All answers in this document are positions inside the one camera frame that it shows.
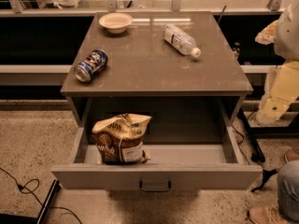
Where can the brown chip bag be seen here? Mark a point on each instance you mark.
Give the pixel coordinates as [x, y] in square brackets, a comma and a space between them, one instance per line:
[120, 139]

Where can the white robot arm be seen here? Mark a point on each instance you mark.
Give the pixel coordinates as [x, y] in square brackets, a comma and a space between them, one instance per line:
[281, 87]

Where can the grey counter cabinet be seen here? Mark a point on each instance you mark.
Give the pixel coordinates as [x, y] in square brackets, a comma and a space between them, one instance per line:
[141, 63]

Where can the open grey drawer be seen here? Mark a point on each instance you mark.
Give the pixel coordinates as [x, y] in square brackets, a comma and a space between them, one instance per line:
[190, 141]

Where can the blue soda can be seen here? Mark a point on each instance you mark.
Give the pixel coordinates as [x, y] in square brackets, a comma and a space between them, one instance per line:
[94, 63]

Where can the clear plastic water bottle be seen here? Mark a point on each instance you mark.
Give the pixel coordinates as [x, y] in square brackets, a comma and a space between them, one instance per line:
[181, 41]

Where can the white paper bowl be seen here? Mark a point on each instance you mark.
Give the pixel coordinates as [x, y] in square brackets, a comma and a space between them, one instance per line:
[116, 23]

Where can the black tripod leg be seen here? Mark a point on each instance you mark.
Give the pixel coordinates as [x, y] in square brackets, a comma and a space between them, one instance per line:
[257, 155]

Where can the tan shoe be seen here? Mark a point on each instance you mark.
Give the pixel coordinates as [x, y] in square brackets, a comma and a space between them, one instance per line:
[266, 215]
[291, 155]

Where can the person's jeans leg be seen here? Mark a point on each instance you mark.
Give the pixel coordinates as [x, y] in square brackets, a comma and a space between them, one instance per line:
[288, 191]

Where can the black bar on floor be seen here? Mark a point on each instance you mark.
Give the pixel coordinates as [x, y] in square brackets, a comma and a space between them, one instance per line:
[43, 213]

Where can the black drawer handle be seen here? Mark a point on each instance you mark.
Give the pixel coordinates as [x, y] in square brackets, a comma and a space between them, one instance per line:
[155, 187]

